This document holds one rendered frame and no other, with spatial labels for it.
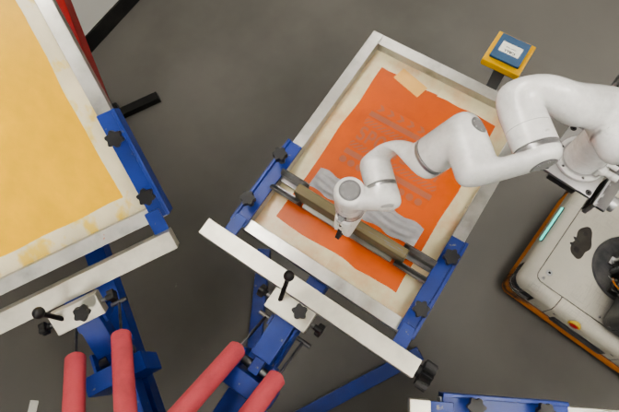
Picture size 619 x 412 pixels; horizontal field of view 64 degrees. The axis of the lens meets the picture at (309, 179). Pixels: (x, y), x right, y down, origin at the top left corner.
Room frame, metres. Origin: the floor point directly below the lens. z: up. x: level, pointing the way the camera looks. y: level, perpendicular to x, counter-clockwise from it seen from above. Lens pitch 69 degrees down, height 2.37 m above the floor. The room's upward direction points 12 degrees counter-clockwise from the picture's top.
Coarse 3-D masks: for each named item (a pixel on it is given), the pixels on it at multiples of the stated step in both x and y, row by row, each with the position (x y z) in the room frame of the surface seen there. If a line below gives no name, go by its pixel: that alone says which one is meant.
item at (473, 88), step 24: (384, 48) 0.93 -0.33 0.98; (408, 48) 0.91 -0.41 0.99; (360, 72) 0.88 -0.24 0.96; (432, 72) 0.81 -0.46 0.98; (456, 72) 0.78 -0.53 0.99; (336, 96) 0.79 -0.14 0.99; (480, 96) 0.69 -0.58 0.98; (312, 120) 0.73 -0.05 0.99; (288, 168) 0.59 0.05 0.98; (480, 192) 0.38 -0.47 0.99; (264, 240) 0.38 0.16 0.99; (312, 264) 0.28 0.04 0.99; (336, 288) 0.20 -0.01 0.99; (384, 312) 0.11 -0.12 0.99
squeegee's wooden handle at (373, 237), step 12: (300, 192) 0.48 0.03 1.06; (312, 192) 0.47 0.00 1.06; (312, 204) 0.44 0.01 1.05; (324, 204) 0.43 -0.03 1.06; (324, 216) 0.41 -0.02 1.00; (360, 228) 0.34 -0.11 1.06; (372, 228) 0.33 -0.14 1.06; (372, 240) 0.30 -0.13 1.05; (384, 240) 0.29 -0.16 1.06; (384, 252) 0.27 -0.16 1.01; (396, 252) 0.25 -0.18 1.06; (408, 252) 0.25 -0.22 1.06
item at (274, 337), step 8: (272, 320) 0.15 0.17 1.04; (280, 320) 0.15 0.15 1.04; (272, 328) 0.13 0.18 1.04; (280, 328) 0.13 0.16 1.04; (288, 328) 0.12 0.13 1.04; (264, 336) 0.11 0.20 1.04; (272, 336) 0.11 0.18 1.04; (280, 336) 0.11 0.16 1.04; (288, 336) 0.10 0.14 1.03; (256, 344) 0.10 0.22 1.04; (264, 344) 0.10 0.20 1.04; (272, 344) 0.09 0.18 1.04; (280, 344) 0.09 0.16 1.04; (256, 352) 0.08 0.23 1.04; (264, 352) 0.08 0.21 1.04; (272, 352) 0.07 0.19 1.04; (280, 352) 0.07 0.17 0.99; (264, 360) 0.06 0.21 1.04; (272, 360) 0.05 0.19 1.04
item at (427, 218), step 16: (432, 112) 0.68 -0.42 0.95; (448, 112) 0.67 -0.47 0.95; (432, 128) 0.63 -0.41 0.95; (448, 176) 0.46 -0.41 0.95; (448, 192) 0.41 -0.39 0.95; (400, 208) 0.40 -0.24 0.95; (416, 208) 0.38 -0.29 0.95; (432, 208) 0.37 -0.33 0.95; (368, 224) 0.37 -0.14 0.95; (432, 224) 0.33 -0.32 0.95; (352, 240) 0.33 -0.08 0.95; (400, 240) 0.30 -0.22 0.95; (352, 256) 0.29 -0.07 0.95; (368, 256) 0.28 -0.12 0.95; (368, 272) 0.23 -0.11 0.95; (384, 272) 0.22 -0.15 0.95; (400, 272) 0.21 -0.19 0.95
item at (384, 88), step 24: (384, 72) 0.86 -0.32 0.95; (384, 96) 0.77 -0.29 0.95; (408, 96) 0.75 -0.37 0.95; (432, 96) 0.74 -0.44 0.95; (360, 120) 0.71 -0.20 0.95; (336, 144) 0.64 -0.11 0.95; (312, 168) 0.58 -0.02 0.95; (336, 168) 0.56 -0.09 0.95; (288, 216) 0.45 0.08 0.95; (312, 216) 0.43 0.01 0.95; (312, 240) 0.36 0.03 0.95; (336, 240) 0.34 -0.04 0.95
